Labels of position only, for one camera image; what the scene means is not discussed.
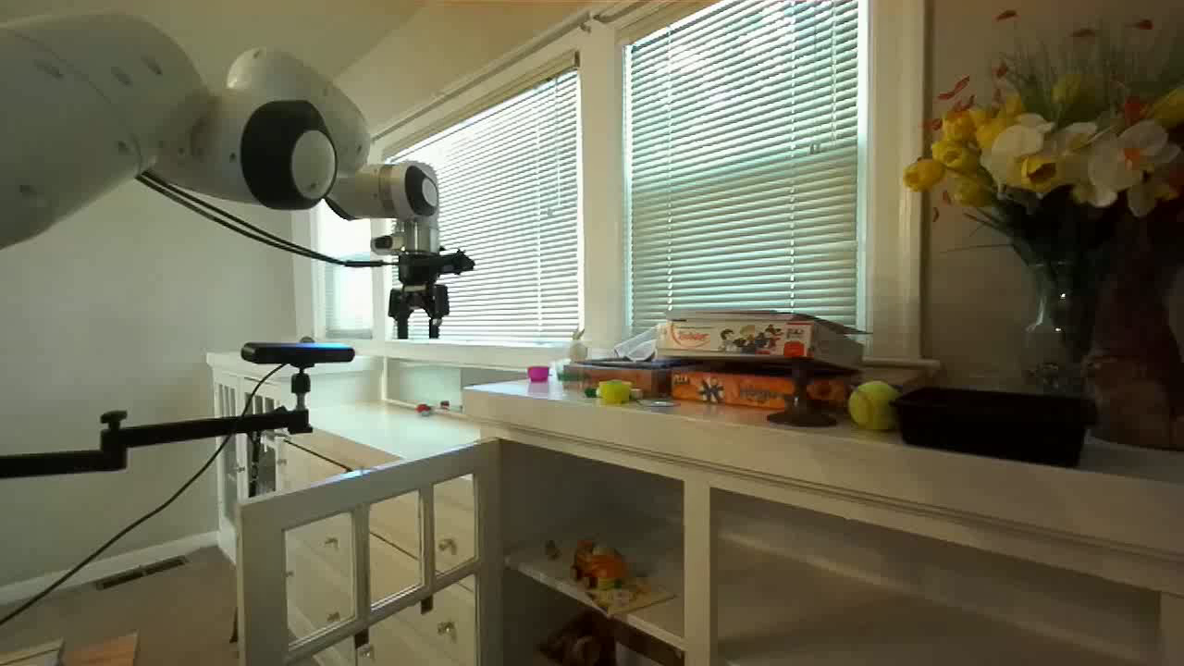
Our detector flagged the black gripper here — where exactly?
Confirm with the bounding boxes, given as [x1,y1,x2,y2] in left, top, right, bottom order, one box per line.
[386,277,454,345]

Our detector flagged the white paned cabinet door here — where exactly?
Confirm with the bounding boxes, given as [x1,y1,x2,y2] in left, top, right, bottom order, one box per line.
[236,441,502,666]

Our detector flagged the white cabinet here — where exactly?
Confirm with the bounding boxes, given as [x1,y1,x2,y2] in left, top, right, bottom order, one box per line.
[460,375,1184,666]

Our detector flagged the white dresser with drawers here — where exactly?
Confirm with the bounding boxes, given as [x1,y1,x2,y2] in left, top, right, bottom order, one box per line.
[204,346,497,666]

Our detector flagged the brown case files box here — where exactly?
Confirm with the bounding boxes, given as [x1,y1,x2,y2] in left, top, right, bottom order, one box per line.
[556,360,676,402]

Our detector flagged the small yellow-green cup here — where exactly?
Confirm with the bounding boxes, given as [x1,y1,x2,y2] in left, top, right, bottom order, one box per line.
[593,376,645,411]

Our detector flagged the window blinds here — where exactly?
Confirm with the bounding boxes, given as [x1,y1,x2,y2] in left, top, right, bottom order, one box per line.
[289,0,931,375]

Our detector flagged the orange toy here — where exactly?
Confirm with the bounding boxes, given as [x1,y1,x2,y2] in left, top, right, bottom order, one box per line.
[566,540,631,598]

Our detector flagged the orange board game box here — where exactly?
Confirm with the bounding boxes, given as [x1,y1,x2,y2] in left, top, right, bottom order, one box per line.
[665,362,860,420]

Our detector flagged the white board game box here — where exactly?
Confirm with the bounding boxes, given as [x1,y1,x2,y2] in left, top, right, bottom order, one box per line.
[651,307,866,375]

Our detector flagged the dark brown toy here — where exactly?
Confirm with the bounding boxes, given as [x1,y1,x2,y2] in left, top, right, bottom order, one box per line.
[537,608,622,666]

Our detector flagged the wide white window blind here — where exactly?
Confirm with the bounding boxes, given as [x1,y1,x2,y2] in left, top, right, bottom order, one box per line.
[627,0,866,333]

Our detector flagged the yellow tennis ball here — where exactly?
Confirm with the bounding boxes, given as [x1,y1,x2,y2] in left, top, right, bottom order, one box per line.
[842,376,902,438]

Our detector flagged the black plastic tray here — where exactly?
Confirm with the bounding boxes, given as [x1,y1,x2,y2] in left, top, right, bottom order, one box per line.
[890,385,1098,470]

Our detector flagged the yellow and white flower bouquet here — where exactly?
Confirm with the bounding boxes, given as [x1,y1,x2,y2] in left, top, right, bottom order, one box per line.
[902,10,1184,254]

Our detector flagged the clear glass vase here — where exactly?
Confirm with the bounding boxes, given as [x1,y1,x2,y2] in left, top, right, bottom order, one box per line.
[1019,243,1104,399]

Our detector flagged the dark brown vase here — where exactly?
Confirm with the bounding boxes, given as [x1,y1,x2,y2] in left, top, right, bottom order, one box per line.
[1085,200,1184,450]

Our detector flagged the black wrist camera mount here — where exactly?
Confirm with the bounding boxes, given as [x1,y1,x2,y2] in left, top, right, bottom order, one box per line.
[393,249,481,288]

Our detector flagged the black stereo camera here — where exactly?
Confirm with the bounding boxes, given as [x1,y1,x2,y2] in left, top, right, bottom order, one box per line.
[236,341,360,370]

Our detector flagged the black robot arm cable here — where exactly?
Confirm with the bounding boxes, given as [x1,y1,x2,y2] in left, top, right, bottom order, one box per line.
[128,168,401,275]

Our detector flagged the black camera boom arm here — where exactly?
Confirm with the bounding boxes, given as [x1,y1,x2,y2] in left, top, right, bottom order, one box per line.
[0,362,318,481]

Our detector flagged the thin black camera cable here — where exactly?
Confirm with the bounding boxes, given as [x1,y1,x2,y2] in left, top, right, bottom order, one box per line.
[0,362,289,628]

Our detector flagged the black pedestal stand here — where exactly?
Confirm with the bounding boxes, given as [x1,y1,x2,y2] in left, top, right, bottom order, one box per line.
[767,362,842,428]

